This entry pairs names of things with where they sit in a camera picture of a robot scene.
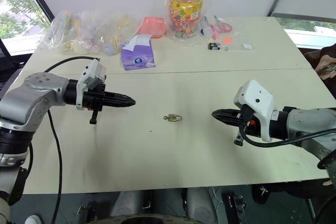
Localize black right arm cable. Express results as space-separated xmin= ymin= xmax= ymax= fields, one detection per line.
xmin=239 ymin=123 xmax=336 ymax=148

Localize clear bag around jar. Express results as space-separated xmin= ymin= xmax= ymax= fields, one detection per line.
xmin=163 ymin=0 xmax=224 ymax=48

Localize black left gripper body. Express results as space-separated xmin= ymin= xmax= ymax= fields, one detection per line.
xmin=83 ymin=82 xmax=109 ymax=125

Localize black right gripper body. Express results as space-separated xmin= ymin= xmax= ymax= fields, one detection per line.
xmin=234 ymin=105 xmax=263 ymax=146

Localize clear stationery bag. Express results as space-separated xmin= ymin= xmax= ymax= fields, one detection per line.
xmin=199 ymin=15 xmax=256 ymax=53

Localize candy jar with orange lid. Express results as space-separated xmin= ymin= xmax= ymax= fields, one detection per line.
xmin=167 ymin=0 xmax=206 ymax=38

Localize person in brown clothes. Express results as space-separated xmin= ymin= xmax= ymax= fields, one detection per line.
xmin=303 ymin=42 xmax=336 ymax=96

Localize white shoe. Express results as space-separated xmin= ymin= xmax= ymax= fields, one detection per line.
xmin=24 ymin=214 xmax=43 ymax=224

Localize pink handled scissors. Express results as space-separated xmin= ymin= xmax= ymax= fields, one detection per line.
xmin=213 ymin=22 xmax=234 ymax=34

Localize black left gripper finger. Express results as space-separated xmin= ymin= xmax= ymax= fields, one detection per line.
xmin=106 ymin=99 xmax=137 ymax=108
xmin=106 ymin=91 xmax=136 ymax=102

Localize black office chair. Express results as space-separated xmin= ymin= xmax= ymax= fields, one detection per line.
xmin=0 ymin=37 xmax=26 ymax=83

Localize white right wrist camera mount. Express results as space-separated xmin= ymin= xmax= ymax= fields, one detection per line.
xmin=233 ymin=79 xmax=278 ymax=142

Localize clear bag of pastel toys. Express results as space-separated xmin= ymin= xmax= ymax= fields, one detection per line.
xmin=75 ymin=9 xmax=138 ymax=57

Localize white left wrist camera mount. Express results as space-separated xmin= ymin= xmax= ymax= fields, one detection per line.
xmin=76 ymin=58 xmax=107 ymax=111

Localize clear bag of toy food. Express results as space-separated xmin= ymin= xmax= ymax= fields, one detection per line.
xmin=39 ymin=9 xmax=82 ymax=52

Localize blue pen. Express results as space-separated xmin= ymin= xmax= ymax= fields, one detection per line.
xmin=200 ymin=16 xmax=208 ymax=36

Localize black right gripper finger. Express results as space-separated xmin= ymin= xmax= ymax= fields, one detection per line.
xmin=211 ymin=108 xmax=241 ymax=119
xmin=213 ymin=116 xmax=240 ymax=127

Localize small brass padlock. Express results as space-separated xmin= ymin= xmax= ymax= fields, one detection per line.
xmin=167 ymin=113 xmax=183 ymax=124

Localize purple tissue pack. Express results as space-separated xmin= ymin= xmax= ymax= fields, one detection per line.
xmin=120 ymin=34 xmax=156 ymax=71

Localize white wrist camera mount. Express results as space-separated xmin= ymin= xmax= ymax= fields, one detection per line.
xmin=76 ymin=58 xmax=107 ymax=111
xmin=233 ymin=79 xmax=278 ymax=142

